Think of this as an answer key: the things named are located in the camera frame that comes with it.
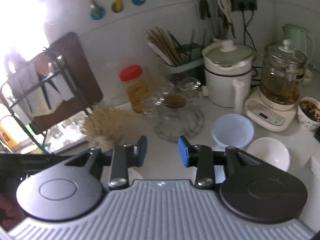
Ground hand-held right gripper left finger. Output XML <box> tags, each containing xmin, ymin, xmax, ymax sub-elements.
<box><xmin>56</xmin><ymin>135</ymin><xmax>148</xmax><ymax>190</ymax></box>

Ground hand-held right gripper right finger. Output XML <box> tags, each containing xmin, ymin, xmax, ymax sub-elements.
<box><xmin>178</xmin><ymin>135</ymin><xmax>270</xmax><ymax>190</ymax></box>

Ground yellow detergent bottle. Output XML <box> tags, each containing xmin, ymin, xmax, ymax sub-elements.
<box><xmin>0</xmin><ymin>116</ymin><xmax>21</xmax><ymax>147</ymax></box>

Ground pale bristle brush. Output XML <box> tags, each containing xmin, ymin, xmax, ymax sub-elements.
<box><xmin>81</xmin><ymin>104</ymin><xmax>130</xmax><ymax>148</ymax></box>

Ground small glass dish brown contents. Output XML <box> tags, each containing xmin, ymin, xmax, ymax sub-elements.
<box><xmin>164</xmin><ymin>94</ymin><xmax>187</xmax><ymax>110</ymax></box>

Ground tray of drinking glasses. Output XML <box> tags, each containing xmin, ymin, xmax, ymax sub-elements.
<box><xmin>42</xmin><ymin>110</ymin><xmax>91</xmax><ymax>155</ymax></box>

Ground red lid plastic jar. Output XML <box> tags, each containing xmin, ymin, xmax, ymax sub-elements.
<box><xmin>119</xmin><ymin>64</ymin><xmax>151</xmax><ymax>114</ymax></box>

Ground upturned glass cup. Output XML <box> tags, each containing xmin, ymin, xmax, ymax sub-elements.
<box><xmin>180</xmin><ymin>77</ymin><xmax>202</xmax><ymax>93</ymax></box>

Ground black dish rack with board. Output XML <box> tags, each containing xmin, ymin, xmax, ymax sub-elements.
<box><xmin>0</xmin><ymin>47</ymin><xmax>93</xmax><ymax>153</ymax></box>

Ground set of kitchen knives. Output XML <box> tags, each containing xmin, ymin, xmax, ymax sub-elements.
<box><xmin>7</xmin><ymin>55</ymin><xmax>75</xmax><ymax>115</ymax></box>

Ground white electric cooker pot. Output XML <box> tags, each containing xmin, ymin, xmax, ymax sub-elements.
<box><xmin>201</xmin><ymin>39</ymin><xmax>255</xmax><ymax>115</ymax></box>

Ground white ceramic bowl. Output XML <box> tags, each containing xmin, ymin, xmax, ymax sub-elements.
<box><xmin>246</xmin><ymin>137</ymin><xmax>291</xmax><ymax>172</ymax></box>

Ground green chopstick holder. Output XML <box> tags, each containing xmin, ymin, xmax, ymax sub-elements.
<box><xmin>160</xmin><ymin>42</ymin><xmax>205</xmax><ymax>75</ymax></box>

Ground cream kettle heating base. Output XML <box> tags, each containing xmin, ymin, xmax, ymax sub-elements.
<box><xmin>244</xmin><ymin>90</ymin><xmax>298</xmax><ymax>132</ymax></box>

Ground dark wooden cutting board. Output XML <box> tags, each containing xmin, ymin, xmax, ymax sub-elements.
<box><xmin>27</xmin><ymin>32</ymin><xmax>103</xmax><ymax>130</ymax></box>

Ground bundle of wooden chopsticks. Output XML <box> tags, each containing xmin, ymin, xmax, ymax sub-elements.
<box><xmin>147</xmin><ymin>26</ymin><xmax>185</xmax><ymax>67</ymax></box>

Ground glass kettle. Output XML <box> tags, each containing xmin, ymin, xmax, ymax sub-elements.
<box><xmin>259</xmin><ymin>39</ymin><xmax>307</xmax><ymax>105</ymax></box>

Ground patterned cup with residue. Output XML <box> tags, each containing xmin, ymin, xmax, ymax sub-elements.
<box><xmin>297</xmin><ymin>97</ymin><xmax>320</xmax><ymax>131</ymax></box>

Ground black pliers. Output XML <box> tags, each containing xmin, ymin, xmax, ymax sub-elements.
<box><xmin>199</xmin><ymin>0</ymin><xmax>212</xmax><ymax>21</ymax></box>

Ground cream cup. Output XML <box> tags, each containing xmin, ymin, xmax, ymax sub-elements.
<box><xmin>303</xmin><ymin>69</ymin><xmax>315</xmax><ymax>87</ymax></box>

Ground window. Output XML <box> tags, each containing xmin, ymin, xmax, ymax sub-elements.
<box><xmin>0</xmin><ymin>0</ymin><xmax>50</xmax><ymax>58</ymax></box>

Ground white kitchen scissors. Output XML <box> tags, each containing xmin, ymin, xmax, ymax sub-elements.
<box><xmin>215</xmin><ymin>0</ymin><xmax>236</xmax><ymax>37</ymax></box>

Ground black power strip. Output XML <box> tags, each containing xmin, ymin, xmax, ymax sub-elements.
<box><xmin>229</xmin><ymin>0</ymin><xmax>258</xmax><ymax>12</ymax></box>

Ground pale green kettle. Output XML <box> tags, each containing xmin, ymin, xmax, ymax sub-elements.
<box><xmin>282</xmin><ymin>24</ymin><xmax>316</xmax><ymax>68</ymax></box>

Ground black power cable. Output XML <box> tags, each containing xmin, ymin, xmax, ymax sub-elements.
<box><xmin>241</xmin><ymin>7</ymin><xmax>258</xmax><ymax>53</ymax></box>

